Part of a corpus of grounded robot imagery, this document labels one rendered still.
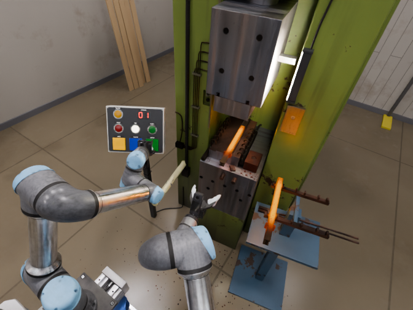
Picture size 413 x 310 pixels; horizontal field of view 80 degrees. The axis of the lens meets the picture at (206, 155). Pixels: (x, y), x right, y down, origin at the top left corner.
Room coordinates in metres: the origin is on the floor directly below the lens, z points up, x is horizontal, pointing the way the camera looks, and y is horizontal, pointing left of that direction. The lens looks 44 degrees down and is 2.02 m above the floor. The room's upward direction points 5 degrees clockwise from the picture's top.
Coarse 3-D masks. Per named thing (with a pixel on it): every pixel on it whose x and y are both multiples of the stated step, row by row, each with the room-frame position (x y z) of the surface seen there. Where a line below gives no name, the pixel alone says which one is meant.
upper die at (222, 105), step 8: (216, 96) 1.14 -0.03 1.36; (216, 104) 1.14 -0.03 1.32; (224, 104) 1.12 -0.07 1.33; (232, 104) 1.11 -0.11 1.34; (240, 104) 1.09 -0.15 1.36; (248, 104) 1.09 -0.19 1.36; (224, 112) 1.12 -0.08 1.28; (232, 112) 1.10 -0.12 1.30; (240, 112) 1.09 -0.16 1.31; (248, 112) 1.07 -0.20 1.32
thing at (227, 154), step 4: (240, 128) 1.35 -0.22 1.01; (244, 128) 1.37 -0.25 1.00; (240, 132) 1.31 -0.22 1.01; (236, 136) 1.26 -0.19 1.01; (232, 140) 1.22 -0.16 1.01; (236, 140) 1.22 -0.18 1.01; (232, 144) 1.18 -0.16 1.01; (228, 148) 1.14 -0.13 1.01; (232, 148) 1.14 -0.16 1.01; (224, 152) 1.09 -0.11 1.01; (228, 152) 1.09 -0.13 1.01; (224, 156) 1.06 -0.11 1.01; (228, 156) 1.08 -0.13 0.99; (224, 160) 1.02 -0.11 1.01; (220, 164) 1.01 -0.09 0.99; (224, 164) 1.01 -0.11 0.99
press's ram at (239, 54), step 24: (240, 0) 1.33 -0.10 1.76; (288, 0) 1.42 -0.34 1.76; (216, 24) 1.15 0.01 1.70; (240, 24) 1.11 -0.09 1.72; (264, 24) 1.08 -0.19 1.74; (288, 24) 1.28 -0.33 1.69; (216, 48) 1.15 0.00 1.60; (240, 48) 1.11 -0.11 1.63; (264, 48) 1.07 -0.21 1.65; (216, 72) 1.14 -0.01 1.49; (240, 72) 1.10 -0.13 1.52; (264, 72) 1.06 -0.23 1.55; (240, 96) 1.09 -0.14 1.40; (264, 96) 1.10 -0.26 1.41
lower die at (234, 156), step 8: (232, 120) 1.48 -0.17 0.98; (240, 120) 1.47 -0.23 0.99; (224, 128) 1.38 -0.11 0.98; (232, 128) 1.37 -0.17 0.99; (248, 128) 1.38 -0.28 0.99; (224, 136) 1.29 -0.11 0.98; (232, 136) 1.28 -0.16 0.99; (240, 136) 1.28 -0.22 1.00; (216, 144) 1.20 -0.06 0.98; (224, 144) 1.19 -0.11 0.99; (240, 144) 1.21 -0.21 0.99; (216, 152) 1.13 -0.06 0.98; (232, 152) 1.11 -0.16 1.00; (232, 160) 1.09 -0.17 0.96
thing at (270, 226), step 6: (282, 180) 0.92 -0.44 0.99; (276, 186) 0.87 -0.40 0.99; (276, 192) 0.83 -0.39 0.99; (276, 198) 0.79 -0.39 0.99; (276, 204) 0.75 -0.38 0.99; (270, 210) 0.71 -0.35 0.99; (276, 210) 0.72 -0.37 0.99; (270, 216) 0.68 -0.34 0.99; (270, 222) 0.65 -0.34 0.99; (270, 228) 0.61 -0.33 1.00; (270, 234) 0.58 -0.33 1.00; (264, 240) 0.56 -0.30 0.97
